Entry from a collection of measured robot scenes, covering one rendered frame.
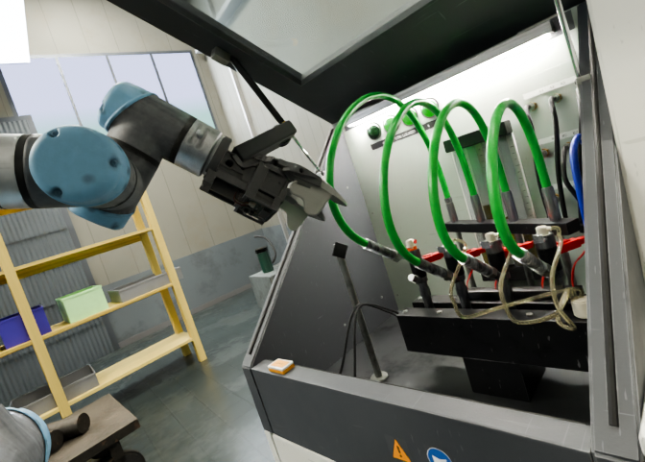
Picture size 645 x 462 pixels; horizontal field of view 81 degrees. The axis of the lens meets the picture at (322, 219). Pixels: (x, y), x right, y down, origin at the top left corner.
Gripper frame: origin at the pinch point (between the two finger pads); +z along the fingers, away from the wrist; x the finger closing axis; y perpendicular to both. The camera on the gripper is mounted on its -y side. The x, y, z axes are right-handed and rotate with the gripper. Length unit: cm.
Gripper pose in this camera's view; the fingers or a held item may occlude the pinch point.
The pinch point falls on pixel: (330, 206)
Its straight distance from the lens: 62.5
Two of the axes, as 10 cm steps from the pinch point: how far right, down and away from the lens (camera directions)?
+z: 8.5, 4.5, 2.8
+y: -3.0, 8.4, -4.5
